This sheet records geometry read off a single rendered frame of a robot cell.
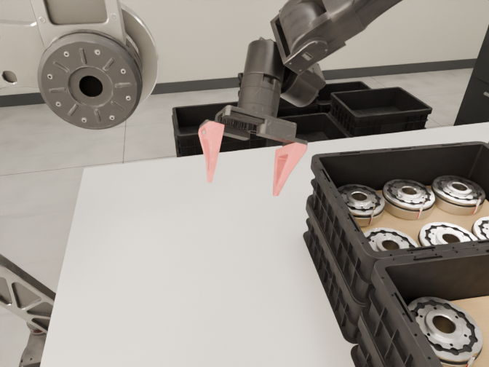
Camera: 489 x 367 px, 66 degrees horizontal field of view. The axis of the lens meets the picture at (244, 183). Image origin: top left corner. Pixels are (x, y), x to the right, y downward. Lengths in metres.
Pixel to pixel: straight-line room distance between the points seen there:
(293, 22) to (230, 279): 0.53
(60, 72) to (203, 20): 2.96
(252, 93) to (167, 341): 0.47
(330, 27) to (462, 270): 0.40
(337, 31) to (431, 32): 3.93
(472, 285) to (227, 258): 0.48
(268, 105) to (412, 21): 3.79
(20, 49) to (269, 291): 0.62
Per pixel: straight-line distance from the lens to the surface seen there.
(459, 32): 4.64
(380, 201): 0.81
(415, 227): 0.83
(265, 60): 0.54
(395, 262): 0.59
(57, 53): 0.59
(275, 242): 0.91
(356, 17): 0.51
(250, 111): 0.50
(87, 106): 0.61
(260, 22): 3.62
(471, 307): 0.72
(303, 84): 0.58
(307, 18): 0.51
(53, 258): 2.06
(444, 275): 0.66
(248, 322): 0.77
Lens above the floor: 1.33
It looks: 35 degrees down
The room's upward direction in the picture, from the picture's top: straight up
